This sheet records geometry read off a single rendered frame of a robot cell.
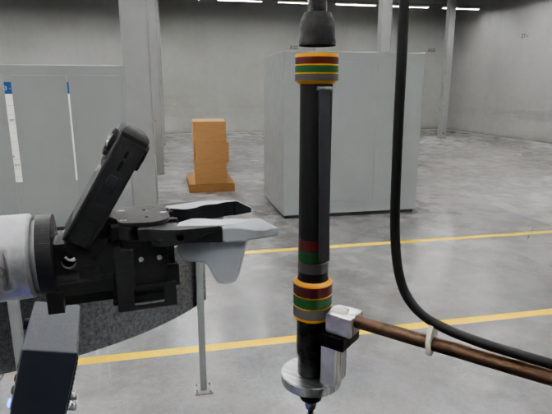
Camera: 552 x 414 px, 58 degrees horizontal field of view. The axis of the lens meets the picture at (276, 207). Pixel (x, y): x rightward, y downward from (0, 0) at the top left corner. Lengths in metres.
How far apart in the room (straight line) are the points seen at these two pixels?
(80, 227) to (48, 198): 6.38
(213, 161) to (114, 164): 8.27
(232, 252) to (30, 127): 6.34
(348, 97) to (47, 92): 3.80
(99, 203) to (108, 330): 2.18
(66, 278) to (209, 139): 8.20
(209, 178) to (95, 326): 6.41
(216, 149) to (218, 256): 8.24
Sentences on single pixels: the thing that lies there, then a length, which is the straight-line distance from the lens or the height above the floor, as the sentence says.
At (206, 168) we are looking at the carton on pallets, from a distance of 8.72.
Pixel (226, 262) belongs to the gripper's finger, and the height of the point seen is 1.62.
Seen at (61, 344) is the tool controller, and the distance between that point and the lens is 1.21.
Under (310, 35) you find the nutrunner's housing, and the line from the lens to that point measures 0.50.
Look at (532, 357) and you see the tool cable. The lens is 0.50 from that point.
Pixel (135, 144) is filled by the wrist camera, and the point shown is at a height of 1.73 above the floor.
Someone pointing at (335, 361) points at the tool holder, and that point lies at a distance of 0.57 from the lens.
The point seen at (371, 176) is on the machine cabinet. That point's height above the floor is 0.56.
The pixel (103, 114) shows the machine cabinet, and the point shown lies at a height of 1.46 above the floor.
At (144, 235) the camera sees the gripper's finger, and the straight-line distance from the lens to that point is 0.44.
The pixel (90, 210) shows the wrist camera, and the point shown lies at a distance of 0.45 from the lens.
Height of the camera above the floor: 1.78
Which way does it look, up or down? 14 degrees down
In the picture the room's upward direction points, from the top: straight up
